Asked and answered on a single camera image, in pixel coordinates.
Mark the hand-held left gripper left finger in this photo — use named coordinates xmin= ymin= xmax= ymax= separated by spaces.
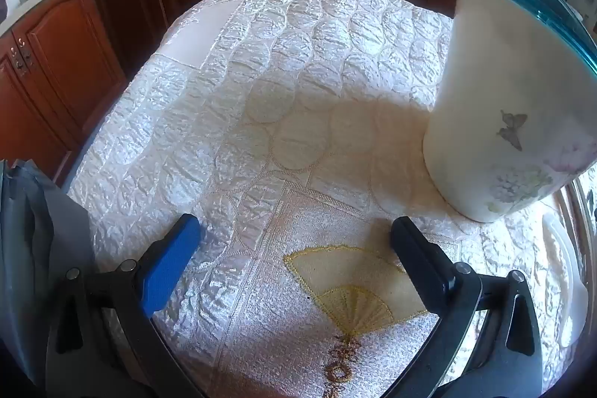
xmin=44 ymin=214 xmax=206 ymax=398

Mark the white quilted tablecloth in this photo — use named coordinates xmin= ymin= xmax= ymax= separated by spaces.
xmin=68 ymin=0 xmax=593 ymax=398

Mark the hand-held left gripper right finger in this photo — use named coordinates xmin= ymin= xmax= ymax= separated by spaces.
xmin=382 ymin=216 xmax=546 ymax=398

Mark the white teal-rimmed utensil holder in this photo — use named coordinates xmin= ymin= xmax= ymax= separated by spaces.
xmin=422 ymin=0 xmax=597 ymax=224

